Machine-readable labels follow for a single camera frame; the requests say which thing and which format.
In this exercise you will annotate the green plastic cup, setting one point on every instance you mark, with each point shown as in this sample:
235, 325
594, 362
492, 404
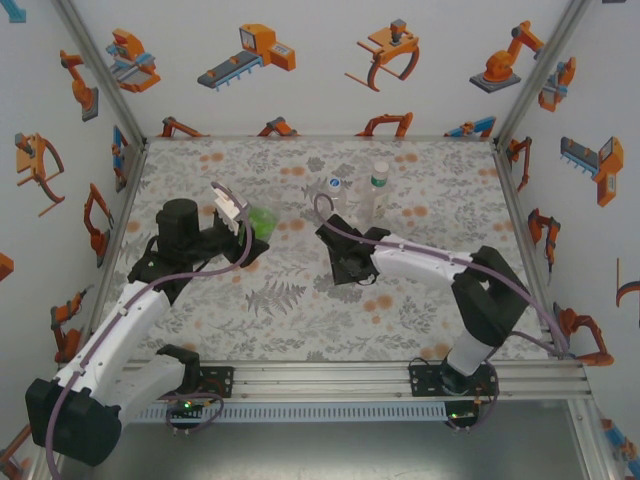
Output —
264, 222

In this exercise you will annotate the clear bottle without label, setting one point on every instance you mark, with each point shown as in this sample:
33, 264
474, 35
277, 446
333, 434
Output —
337, 200

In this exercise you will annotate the clear bottle small green-white label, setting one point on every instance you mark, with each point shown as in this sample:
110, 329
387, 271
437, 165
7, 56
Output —
372, 200

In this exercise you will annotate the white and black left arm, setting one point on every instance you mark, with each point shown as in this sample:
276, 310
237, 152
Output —
120, 330

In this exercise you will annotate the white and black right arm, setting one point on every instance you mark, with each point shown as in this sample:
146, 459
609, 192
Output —
490, 310

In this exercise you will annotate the controller board with green light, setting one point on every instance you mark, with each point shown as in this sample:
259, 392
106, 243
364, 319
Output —
462, 415
185, 406

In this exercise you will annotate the grey metal lower panel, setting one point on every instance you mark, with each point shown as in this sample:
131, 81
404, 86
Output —
320, 450

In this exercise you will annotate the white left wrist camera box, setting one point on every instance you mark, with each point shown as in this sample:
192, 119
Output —
227, 210

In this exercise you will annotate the aluminium side rail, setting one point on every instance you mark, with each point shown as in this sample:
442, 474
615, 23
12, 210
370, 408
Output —
511, 200
131, 190

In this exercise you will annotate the wide aluminium extrusion rail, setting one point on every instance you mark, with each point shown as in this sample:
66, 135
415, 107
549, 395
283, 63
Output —
320, 380

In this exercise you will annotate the thin aluminium rail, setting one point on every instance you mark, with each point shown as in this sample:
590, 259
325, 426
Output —
320, 138

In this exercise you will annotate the aluminium frame post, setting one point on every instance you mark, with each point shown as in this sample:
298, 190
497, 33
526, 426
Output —
597, 450
539, 75
104, 75

